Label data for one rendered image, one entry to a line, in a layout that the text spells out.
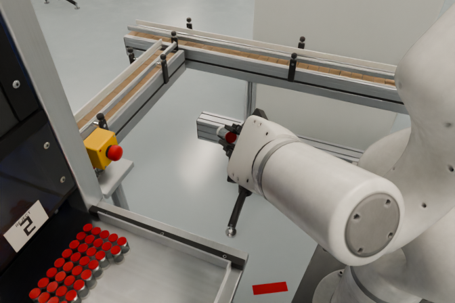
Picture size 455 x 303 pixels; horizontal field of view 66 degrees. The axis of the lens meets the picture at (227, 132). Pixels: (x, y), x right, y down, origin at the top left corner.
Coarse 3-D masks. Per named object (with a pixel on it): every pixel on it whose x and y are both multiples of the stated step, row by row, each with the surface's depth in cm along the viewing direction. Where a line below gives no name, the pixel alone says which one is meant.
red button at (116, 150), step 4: (112, 148) 85; (116, 148) 85; (120, 148) 86; (108, 152) 85; (112, 152) 85; (116, 152) 85; (120, 152) 86; (108, 156) 85; (112, 156) 85; (116, 156) 85; (120, 156) 87; (112, 160) 86; (116, 160) 86
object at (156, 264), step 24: (144, 240) 81; (168, 240) 78; (120, 264) 77; (144, 264) 77; (168, 264) 77; (192, 264) 77; (216, 264) 77; (96, 288) 73; (120, 288) 73; (144, 288) 73; (168, 288) 73; (192, 288) 73; (216, 288) 73
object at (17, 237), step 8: (32, 208) 68; (40, 208) 70; (24, 216) 67; (32, 216) 69; (40, 216) 71; (16, 224) 65; (24, 224) 67; (32, 224) 69; (40, 224) 71; (8, 232) 64; (16, 232) 66; (24, 232) 68; (32, 232) 70; (8, 240) 64; (16, 240) 66; (24, 240) 68; (16, 248) 67
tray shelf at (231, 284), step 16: (64, 208) 88; (112, 208) 88; (48, 224) 85; (64, 224) 85; (80, 224) 85; (96, 224) 85; (160, 224) 85; (48, 240) 82; (64, 240) 82; (192, 240) 82; (208, 240) 82; (32, 256) 78; (48, 256) 78; (240, 256) 78; (16, 272) 76; (32, 272) 76; (240, 272) 76; (0, 288) 73; (16, 288) 73; (32, 288) 73; (224, 288) 73
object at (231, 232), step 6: (240, 186) 188; (240, 192) 187; (246, 192) 187; (252, 192) 190; (240, 198) 184; (240, 204) 183; (234, 210) 181; (240, 210) 182; (234, 216) 180; (234, 222) 179; (228, 228) 184; (234, 228) 179; (228, 234) 181; (234, 234) 181
